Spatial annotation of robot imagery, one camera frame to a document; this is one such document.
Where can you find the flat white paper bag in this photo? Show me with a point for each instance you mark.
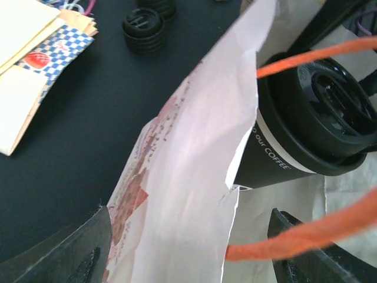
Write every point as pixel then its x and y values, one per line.
pixel 20 92

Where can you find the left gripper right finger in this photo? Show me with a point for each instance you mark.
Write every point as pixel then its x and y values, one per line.
pixel 328 265

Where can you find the flat tan paper bag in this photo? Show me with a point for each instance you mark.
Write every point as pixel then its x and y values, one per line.
pixel 25 24

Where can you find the white printed paper bag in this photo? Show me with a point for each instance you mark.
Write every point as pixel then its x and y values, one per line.
pixel 177 215

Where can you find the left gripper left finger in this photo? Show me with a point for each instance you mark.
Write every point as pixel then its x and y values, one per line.
pixel 78 253

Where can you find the black lid stack right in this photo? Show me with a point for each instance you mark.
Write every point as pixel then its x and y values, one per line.
pixel 166 8

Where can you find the black lid stack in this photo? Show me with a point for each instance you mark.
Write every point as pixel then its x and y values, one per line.
pixel 166 8
pixel 143 30

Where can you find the black lid stack left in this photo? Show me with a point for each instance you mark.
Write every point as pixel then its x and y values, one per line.
pixel 143 30

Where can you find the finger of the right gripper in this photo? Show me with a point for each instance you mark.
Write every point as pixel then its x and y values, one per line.
pixel 329 17

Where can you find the blue checkered paper bag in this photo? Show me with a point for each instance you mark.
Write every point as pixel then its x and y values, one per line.
pixel 55 53

